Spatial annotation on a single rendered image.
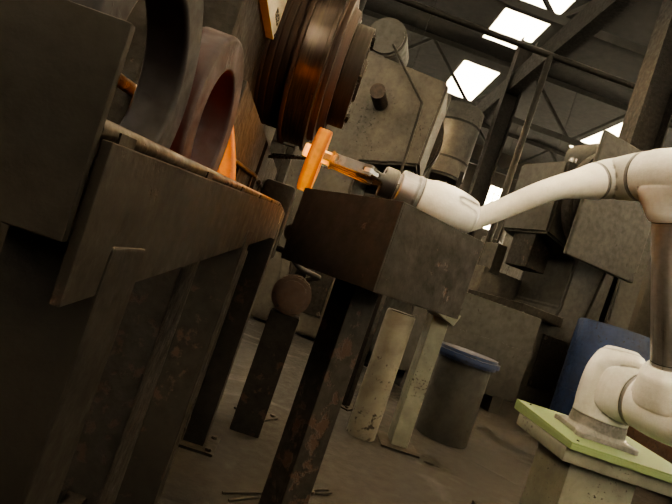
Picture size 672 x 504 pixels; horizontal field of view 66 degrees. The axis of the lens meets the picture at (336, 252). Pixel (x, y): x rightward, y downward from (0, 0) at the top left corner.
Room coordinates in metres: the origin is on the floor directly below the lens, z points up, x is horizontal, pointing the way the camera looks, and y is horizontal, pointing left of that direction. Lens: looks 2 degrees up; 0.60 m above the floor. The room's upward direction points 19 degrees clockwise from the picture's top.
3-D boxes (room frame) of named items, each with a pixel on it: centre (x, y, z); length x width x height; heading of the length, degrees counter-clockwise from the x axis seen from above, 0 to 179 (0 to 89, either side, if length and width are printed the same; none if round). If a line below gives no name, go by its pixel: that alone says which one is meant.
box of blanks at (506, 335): (3.93, -0.95, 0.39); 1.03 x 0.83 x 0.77; 108
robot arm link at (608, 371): (1.53, -0.91, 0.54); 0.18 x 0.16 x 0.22; 20
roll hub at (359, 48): (1.42, 0.12, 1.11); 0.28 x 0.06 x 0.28; 3
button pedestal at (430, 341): (2.13, -0.49, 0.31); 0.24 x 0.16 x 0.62; 3
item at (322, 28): (1.42, 0.21, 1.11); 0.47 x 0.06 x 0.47; 3
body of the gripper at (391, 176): (1.23, -0.04, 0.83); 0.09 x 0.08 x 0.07; 93
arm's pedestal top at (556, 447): (1.55, -0.90, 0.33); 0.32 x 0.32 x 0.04; 2
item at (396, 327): (2.09, -0.33, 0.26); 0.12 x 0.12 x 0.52
